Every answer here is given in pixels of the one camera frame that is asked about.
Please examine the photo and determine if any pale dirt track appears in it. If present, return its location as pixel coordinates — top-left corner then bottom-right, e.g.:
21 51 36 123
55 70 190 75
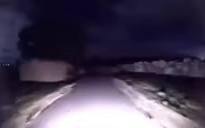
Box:
21 74 188 128

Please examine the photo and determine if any large dark tree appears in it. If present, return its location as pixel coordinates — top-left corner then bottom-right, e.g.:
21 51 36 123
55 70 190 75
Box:
17 18 93 68

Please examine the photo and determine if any pale building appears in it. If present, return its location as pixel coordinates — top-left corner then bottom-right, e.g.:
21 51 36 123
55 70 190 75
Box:
19 59 75 83

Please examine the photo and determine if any grass verge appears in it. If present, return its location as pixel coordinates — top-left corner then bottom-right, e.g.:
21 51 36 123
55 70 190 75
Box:
0 78 78 128
113 73 205 128

